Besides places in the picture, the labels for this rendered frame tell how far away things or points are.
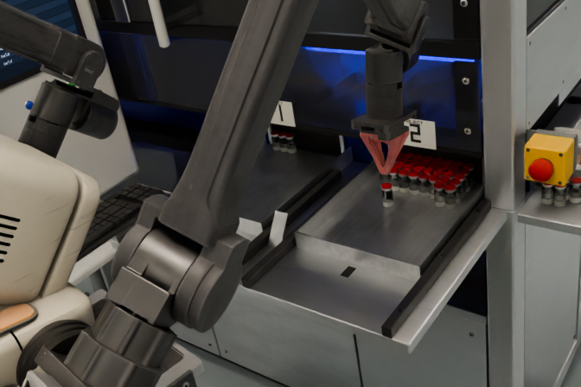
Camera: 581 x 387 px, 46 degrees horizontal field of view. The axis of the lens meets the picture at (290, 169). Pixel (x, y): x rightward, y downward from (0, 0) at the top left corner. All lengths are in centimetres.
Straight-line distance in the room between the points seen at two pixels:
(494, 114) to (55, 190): 82
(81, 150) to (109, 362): 119
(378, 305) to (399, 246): 16
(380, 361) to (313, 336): 21
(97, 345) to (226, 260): 13
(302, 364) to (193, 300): 141
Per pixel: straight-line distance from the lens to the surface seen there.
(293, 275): 123
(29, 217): 69
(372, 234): 130
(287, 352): 203
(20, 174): 68
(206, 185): 61
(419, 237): 128
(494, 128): 128
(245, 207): 146
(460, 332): 160
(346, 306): 115
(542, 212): 136
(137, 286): 64
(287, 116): 152
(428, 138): 134
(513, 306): 149
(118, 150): 184
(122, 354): 63
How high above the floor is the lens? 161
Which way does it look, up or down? 28 degrees down
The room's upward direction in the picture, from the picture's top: 10 degrees counter-clockwise
